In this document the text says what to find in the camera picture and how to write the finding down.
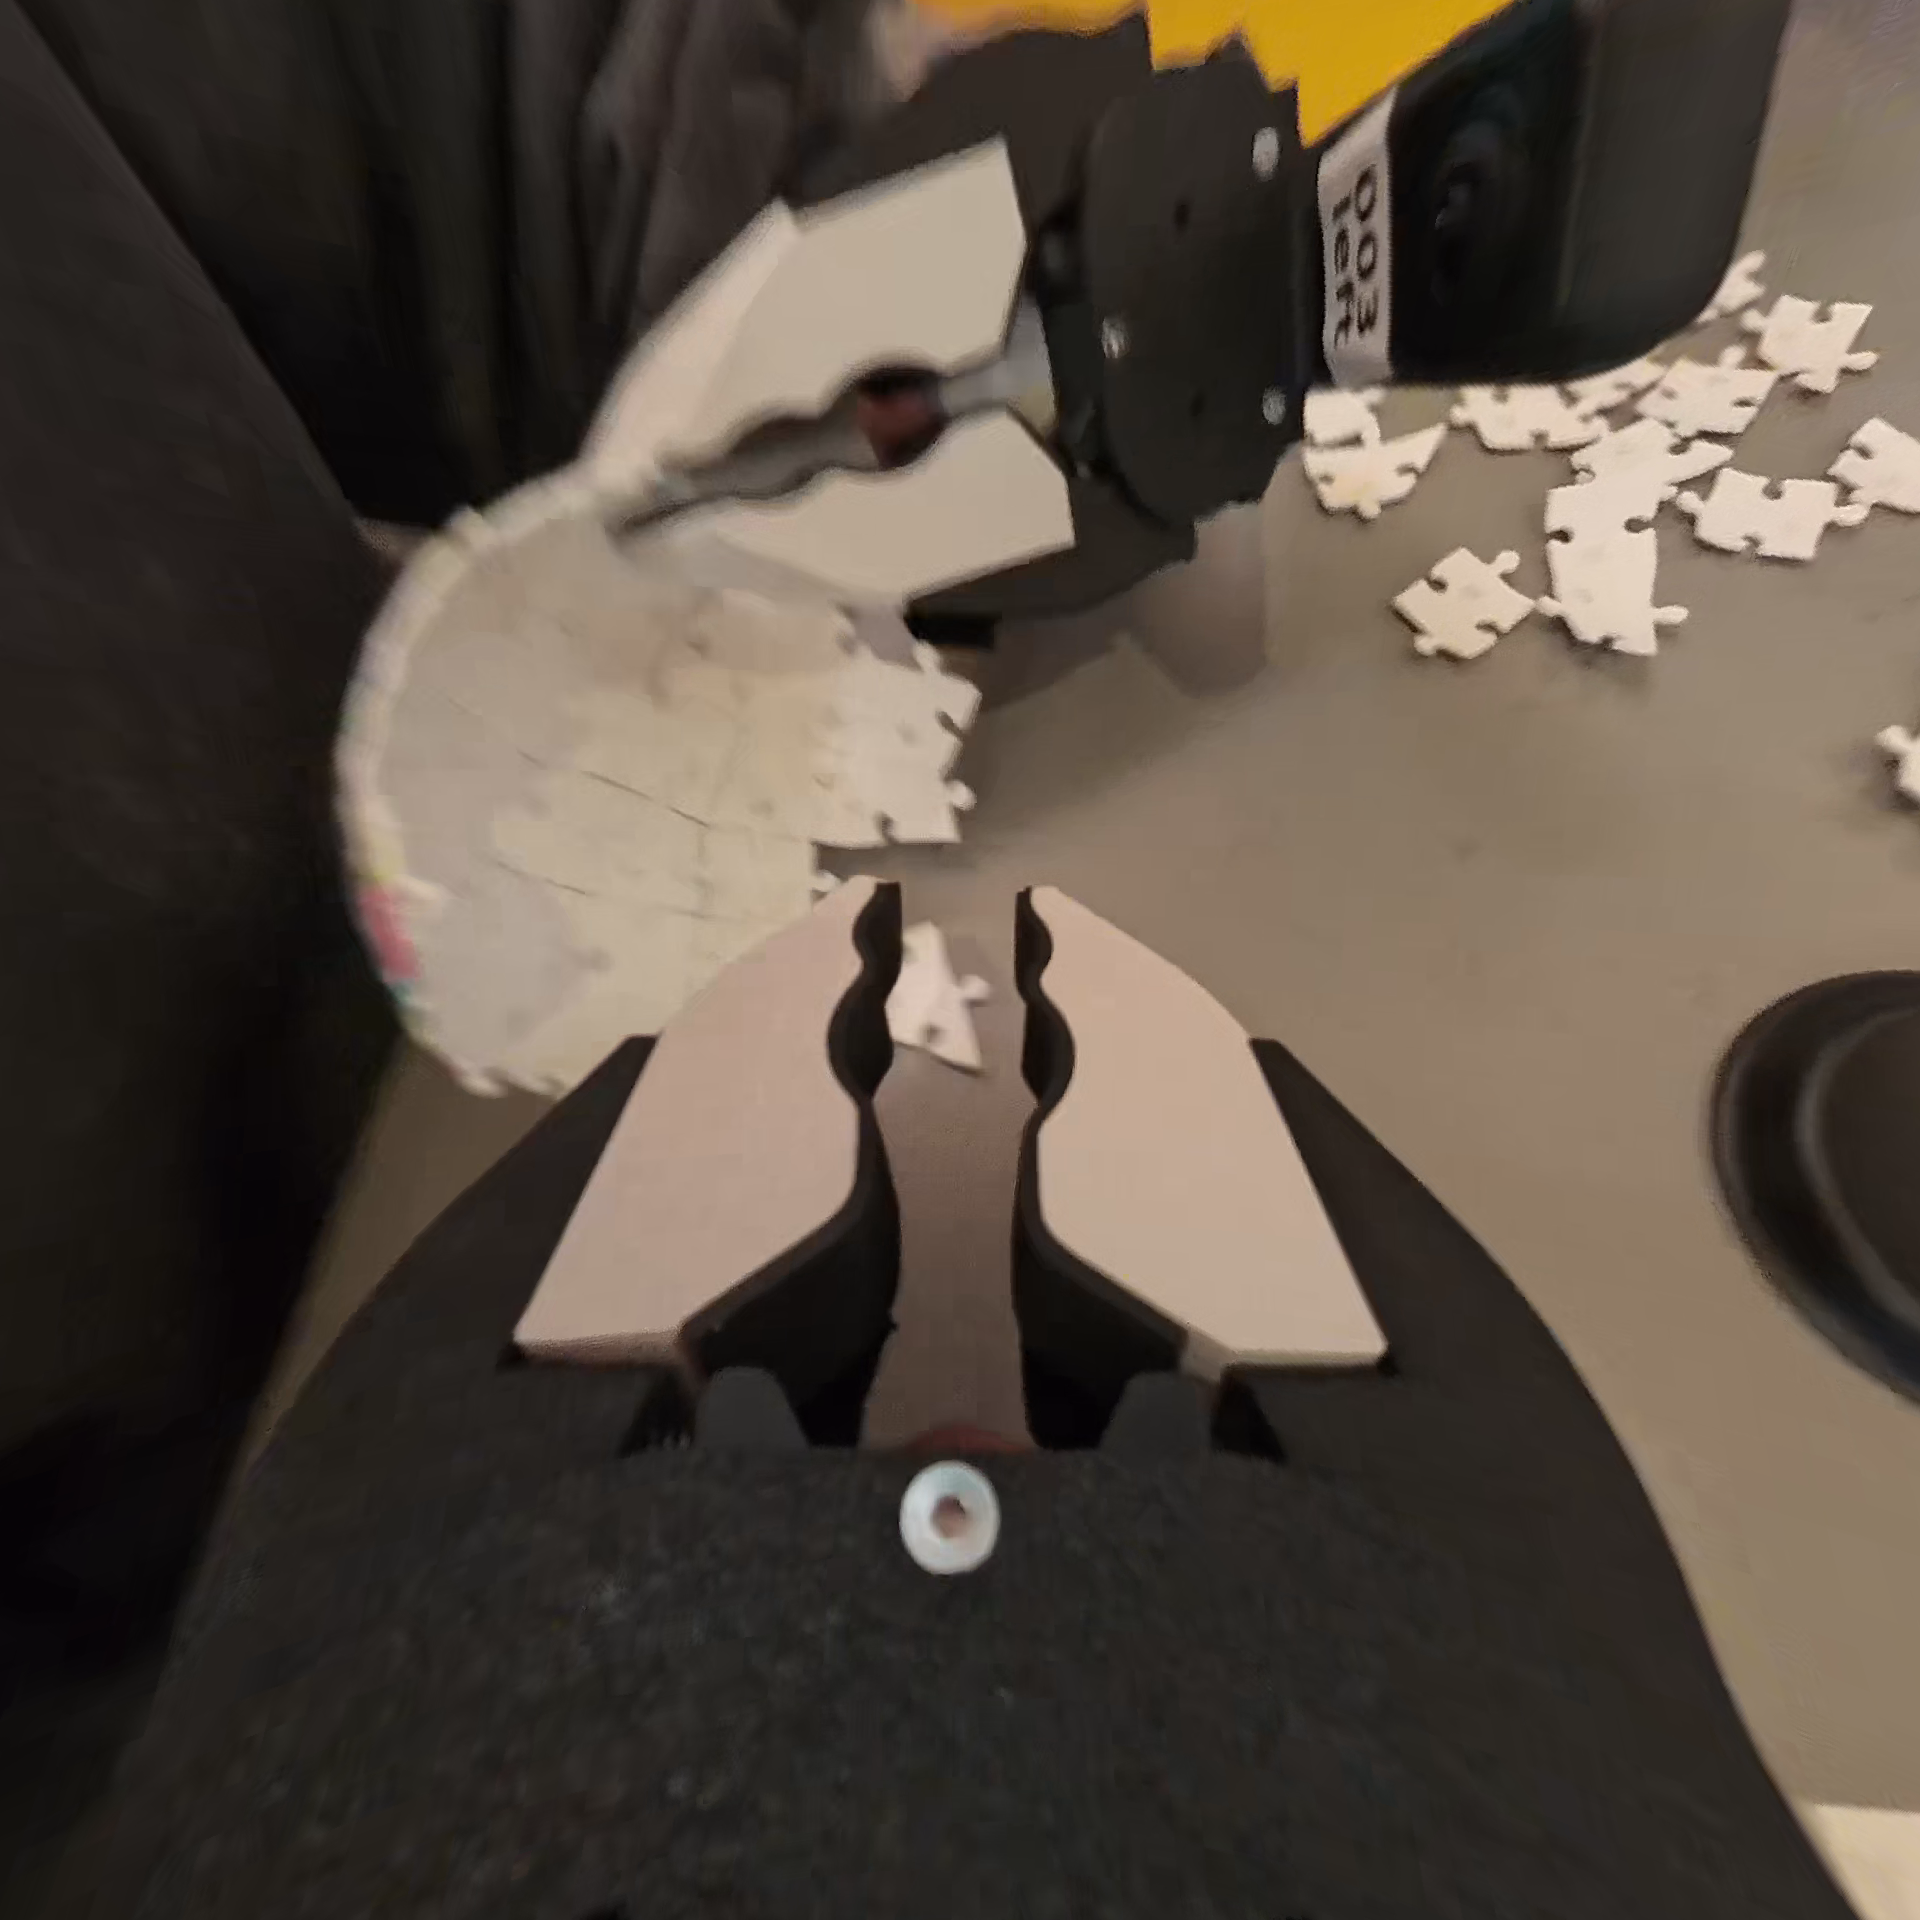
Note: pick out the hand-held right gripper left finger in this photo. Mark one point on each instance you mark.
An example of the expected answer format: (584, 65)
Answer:
(705, 1172)

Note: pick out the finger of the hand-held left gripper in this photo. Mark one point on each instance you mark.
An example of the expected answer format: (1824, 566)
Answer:
(931, 510)
(868, 270)

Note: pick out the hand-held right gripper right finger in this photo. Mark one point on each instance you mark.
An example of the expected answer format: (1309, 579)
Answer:
(1185, 1186)

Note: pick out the single white puzzle piece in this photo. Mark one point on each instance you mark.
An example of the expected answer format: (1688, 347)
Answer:
(937, 998)

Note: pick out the yellow plastic bin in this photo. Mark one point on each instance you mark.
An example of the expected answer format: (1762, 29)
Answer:
(1348, 45)

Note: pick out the partly built puzzle ball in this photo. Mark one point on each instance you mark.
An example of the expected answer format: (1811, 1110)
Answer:
(598, 780)

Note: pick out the pile white puzzle pieces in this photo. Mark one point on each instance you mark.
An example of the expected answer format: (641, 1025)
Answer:
(1604, 557)

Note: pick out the joined white puzzle strip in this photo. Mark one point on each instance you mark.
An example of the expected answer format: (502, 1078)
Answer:
(1905, 764)

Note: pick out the printed puzzle instruction leaflet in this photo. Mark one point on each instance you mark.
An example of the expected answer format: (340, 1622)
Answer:
(1875, 1869)

